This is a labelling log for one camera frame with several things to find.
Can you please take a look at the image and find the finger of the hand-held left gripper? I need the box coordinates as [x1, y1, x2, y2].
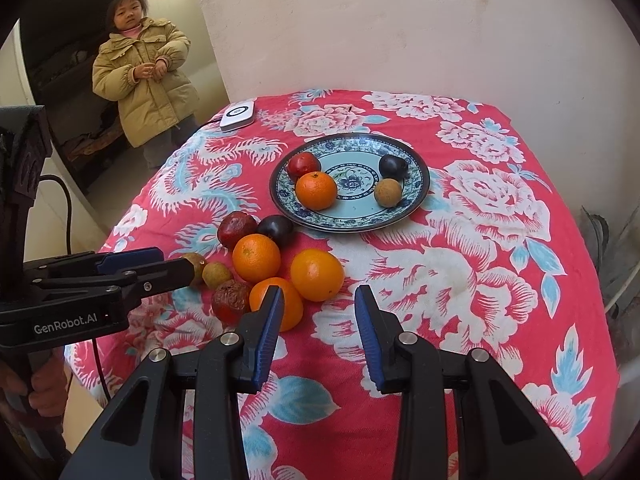
[30, 257, 198, 308]
[25, 246, 163, 282]

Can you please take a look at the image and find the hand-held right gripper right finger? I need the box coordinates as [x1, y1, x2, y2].
[354, 284, 583, 480]

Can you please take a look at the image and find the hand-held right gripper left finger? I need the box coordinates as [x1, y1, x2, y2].
[60, 285, 286, 480]

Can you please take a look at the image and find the shrivelled red apple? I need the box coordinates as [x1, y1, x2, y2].
[211, 280, 252, 326]

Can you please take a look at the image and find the large dark red wrinkled apple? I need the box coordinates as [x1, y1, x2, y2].
[217, 211, 259, 250]

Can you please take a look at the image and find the dark purple plum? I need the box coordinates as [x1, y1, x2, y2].
[378, 154, 410, 180]
[256, 215, 296, 248]

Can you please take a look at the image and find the small brown pear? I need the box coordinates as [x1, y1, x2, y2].
[373, 178, 404, 207]

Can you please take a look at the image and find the large orange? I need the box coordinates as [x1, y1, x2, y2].
[295, 171, 338, 211]

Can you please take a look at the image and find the blue patterned ceramic plate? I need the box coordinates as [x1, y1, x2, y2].
[270, 132, 431, 233]

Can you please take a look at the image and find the fresh red apple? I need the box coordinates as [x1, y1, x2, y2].
[286, 152, 322, 180]

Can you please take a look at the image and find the person's left hand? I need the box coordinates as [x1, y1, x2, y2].
[0, 355, 68, 418]

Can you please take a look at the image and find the red floral tablecloth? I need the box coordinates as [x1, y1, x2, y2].
[65, 89, 621, 480]

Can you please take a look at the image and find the white square electronic device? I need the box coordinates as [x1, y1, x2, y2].
[219, 101, 258, 133]

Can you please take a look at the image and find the thick black gripper cable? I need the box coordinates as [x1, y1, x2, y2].
[37, 174, 113, 408]

